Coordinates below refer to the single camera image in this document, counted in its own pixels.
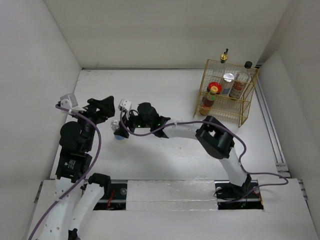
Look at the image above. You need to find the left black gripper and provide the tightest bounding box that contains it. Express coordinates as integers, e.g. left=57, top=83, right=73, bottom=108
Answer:
left=71, top=95, right=115, bottom=150

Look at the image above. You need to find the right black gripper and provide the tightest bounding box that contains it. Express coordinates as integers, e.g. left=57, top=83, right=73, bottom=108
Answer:
left=114, top=108, right=153, bottom=138

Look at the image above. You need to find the blue-label salt shaker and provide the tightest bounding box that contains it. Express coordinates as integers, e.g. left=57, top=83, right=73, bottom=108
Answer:
left=110, top=120, right=125, bottom=141

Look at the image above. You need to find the yellow-cap brown sauce bottle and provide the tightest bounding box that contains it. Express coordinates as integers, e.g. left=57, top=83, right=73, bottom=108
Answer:
left=199, top=86, right=219, bottom=116

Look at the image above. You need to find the red-lid sauce jar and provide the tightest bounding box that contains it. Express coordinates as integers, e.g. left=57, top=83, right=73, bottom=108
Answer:
left=207, top=81, right=222, bottom=94

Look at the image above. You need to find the silver-lid white shaker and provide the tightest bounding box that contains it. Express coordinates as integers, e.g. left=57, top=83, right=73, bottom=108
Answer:
left=220, top=72, right=235, bottom=95

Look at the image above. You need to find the glass oil dispenser bottle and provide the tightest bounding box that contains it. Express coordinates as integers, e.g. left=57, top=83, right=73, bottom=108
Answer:
left=218, top=47, right=233, bottom=81

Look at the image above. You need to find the black-cap vinegar bottle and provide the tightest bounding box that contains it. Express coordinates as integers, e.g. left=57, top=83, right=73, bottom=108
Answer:
left=229, top=61, right=253, bottom=99

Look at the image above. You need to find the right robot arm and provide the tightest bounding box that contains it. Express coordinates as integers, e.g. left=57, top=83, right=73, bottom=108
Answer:
left=114, top=99, right=252, bottom=198

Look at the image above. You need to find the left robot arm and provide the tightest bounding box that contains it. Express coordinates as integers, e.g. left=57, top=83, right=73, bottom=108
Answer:
left=28, top=94, right=115, bottom=240

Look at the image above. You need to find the white foam block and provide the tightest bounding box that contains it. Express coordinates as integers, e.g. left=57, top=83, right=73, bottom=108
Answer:
left=126, top=179, right=218, bottom=212

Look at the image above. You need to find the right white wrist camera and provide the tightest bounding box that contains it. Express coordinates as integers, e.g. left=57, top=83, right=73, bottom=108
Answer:
left=118, top=98, right=132, bottom=118

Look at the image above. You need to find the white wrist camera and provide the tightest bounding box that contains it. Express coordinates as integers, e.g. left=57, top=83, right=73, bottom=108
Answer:
left=118, top=98, right=132, bottom=118
left=58, top=93, right=78, bottom=111

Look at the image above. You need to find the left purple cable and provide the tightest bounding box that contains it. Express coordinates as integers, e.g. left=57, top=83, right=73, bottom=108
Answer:
left=27, top=103, right=102, bottom=240

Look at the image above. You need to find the purple cable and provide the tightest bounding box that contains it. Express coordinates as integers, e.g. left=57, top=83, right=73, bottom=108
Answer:
left=27, top=103, right=102, bottom=240
left=119, top=109, right=290, bottom=204

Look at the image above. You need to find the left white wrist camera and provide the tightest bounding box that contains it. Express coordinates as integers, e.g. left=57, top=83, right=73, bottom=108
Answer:
left=58, top=93, right=78, bottom=111

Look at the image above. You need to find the black metal rail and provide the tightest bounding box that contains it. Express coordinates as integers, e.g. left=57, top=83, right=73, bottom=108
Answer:
left=94, top=180, right=264, bottom=211

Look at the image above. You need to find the yellow wire basket rack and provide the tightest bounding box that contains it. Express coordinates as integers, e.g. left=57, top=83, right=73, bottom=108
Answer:
left=193, top=59, right=259, bottom=127

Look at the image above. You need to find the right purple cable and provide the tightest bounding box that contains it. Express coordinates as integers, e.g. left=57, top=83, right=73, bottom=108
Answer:
left=119, top=109, right=290, bottom=204

